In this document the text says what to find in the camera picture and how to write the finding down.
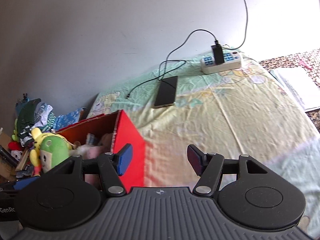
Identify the red cardboard box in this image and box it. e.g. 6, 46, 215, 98
57, 110, 145, 191

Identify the blue white patterned cloth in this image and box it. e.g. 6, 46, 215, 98
53, 107, 86, 131

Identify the small red white plush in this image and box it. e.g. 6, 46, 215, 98
8, 141, 23, 161

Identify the open notebook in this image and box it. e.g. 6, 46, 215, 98
270, 67, 319, 112

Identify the yellow tiger plush toy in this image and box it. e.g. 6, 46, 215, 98
29, 127, 43, 176

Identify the white power strip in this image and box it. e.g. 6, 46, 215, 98
200, 51, 242, 75

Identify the green avocado plush toy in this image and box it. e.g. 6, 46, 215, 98
40, 134, 72, 173

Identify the grey power cord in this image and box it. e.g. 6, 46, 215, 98
222, 0, 249, 51

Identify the black smartphone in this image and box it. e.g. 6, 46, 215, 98
153, 76, 178, 108

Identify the brown patterned bedspread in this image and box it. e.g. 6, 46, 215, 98
258, 48, 320, 133

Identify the black charger adapter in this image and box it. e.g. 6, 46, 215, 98
211, 40, 225, 65

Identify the black charging cable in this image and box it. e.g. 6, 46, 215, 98
126, 29, 218, 99

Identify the brown bear plush toy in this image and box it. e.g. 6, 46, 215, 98
98, 133, 113, 153

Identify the pile of folded clothes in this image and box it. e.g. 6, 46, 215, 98
12, 93, 56, 147

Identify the cartoon print bed sheet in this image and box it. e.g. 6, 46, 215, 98
88, 57, 319, 238

